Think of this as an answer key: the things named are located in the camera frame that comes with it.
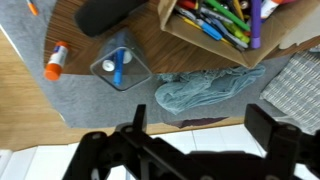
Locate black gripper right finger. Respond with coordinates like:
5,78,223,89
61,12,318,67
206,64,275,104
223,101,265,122
244,103,279,152

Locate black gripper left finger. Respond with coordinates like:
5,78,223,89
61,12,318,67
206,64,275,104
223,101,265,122
132,103,148,133

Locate blue marker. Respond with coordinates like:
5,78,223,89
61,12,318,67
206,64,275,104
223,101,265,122
112,48,126,87

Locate white capped marker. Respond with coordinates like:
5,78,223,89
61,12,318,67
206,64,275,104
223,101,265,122
101,49,133,73

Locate cardboard storage box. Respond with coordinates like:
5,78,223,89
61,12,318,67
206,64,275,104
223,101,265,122
157,0,320,70

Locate purple marker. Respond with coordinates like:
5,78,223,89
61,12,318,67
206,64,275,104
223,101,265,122
250,0,263,50

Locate blue pen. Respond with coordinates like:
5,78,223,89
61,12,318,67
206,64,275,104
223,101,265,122
195,18,224,42

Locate black pencil case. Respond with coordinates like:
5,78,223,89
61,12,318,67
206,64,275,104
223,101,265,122
73,0,150,38

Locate green marker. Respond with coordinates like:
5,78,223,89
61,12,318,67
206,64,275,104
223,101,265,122
204,0,251,33

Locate white marker with orange cap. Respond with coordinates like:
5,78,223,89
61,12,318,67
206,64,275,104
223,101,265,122
260,0,285,20

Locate yellow pen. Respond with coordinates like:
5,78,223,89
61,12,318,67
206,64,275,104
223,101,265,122
232,0,245,22

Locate red marker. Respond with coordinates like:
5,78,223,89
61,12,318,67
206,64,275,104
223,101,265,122
176,0,198,11

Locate orange and white pen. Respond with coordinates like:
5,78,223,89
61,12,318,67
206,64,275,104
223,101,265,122
26,0,40,17

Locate grey plaid cloth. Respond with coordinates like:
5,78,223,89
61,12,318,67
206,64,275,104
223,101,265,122
259,49,320,135

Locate clear plastic cup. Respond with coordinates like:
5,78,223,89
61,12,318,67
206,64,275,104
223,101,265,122
89,27,153,93

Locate teal cloth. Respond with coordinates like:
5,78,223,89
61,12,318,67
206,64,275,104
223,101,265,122
154,63,267,116

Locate round wooden side table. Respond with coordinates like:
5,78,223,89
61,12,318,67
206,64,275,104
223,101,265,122
43,0,320,75

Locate yellow green highlighter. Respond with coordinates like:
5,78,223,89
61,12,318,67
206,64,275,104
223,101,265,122
226,21,251,45

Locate orange capped glue stick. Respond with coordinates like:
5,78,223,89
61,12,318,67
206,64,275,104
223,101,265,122
43,40,70,82

